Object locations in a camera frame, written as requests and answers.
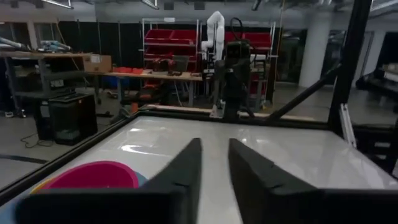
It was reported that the wooden workbench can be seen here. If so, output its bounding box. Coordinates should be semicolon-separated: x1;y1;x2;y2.
104;70;203;108

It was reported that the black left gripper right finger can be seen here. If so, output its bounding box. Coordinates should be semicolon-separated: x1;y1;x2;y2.
228;138;324;224

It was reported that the black computer tower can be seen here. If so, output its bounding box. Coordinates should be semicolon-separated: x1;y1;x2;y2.
33;92;99;146

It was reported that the white bracket on frame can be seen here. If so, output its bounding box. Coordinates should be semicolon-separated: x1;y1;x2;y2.
338;103;358;149

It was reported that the red bin storage rack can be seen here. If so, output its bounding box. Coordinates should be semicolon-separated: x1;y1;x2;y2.
223;21;277;103
142;17;200;73

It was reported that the cardboard box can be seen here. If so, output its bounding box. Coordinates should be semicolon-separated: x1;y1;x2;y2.
82;54;113;74

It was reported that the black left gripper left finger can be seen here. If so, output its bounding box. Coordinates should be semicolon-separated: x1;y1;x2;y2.
139;138;203;224

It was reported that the yellow plastic bowl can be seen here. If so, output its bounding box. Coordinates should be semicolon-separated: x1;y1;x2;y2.
29;176;58;195

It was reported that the grey metal shelf unit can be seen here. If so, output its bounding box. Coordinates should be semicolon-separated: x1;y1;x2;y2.
0;37;96;118

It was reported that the magenta plastic bowl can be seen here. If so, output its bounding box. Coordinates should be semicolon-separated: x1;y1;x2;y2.
40;161;140;190

